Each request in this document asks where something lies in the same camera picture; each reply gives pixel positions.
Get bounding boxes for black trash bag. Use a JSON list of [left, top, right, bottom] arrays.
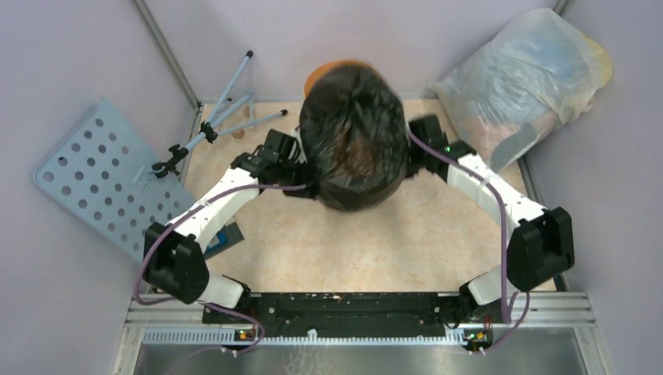
[[299, 66, 409, 212]]

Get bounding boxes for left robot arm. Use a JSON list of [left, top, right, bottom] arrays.
[[141, 129, 310, 309]]

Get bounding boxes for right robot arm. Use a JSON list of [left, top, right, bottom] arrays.
[[408, 115, 575, 307]]

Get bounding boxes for large translucent trash bag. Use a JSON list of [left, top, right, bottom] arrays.
[[429, 8, 613, 172]]

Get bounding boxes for light blue perforated board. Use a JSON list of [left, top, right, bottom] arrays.
[[33, 98, 195, 263]]

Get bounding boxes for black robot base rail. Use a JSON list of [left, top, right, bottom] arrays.
[[202, 286, 504, 338]]

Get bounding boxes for white cable comb strip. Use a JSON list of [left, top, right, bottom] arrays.
[[142, 328, 467, 347]]

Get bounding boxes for small wooden block by tripod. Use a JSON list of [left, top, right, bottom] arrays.
[[231, 129, 245, 140]]

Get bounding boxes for light blue tripod stand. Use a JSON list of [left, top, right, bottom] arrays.
[[151, 50, 288, 179]]

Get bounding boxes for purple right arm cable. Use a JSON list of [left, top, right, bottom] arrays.
[[406, 131, 532, 355]]

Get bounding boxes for orange plastic trash bin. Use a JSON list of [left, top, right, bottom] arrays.
[[303, 59, 376, 98]]

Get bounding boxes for dark grey flat plate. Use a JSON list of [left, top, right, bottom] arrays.
[[203, 223, 245, 260]]

